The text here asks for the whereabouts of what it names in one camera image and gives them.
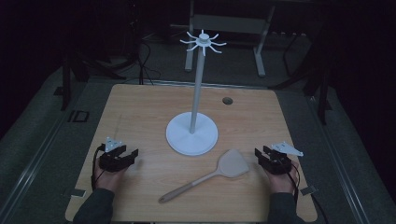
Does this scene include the white desk frame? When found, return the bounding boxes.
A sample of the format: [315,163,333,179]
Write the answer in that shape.
[184,0,276,78]

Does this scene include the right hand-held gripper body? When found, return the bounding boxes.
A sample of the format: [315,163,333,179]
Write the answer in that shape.
[262,141,304,175]

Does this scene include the beige spatula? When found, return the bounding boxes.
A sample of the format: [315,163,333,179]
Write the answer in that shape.
[158,148,250,204]

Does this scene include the grey table bracket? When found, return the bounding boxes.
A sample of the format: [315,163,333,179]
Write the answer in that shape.
[300,185,318,197]
[70,189,88,200]

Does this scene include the black floor cables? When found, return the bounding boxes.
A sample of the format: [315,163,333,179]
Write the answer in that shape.
[135,38,163,86]

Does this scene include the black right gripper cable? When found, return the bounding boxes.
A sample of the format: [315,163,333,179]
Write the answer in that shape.
[285,161,302,204]

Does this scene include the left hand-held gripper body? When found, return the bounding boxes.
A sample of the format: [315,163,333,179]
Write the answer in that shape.
[98,136,129,174]

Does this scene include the black metal stand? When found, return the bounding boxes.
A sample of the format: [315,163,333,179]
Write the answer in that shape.
[303,59,333,126]
[53,52,92,112]

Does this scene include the person's left hand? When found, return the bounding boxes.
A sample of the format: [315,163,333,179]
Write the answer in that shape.
[92,158,126,193]

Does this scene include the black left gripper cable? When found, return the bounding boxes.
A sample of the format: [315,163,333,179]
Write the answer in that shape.
[91,145,106,191]

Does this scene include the person's right hand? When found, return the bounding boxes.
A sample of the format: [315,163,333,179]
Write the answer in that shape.
[266,160,301,194]

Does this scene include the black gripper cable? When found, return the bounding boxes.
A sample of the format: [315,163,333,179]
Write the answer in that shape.
[91,145,106,191]
[285,161,302,204]

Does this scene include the white hook rack stand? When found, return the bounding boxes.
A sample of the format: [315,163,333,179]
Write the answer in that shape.
[165,29,228,157]

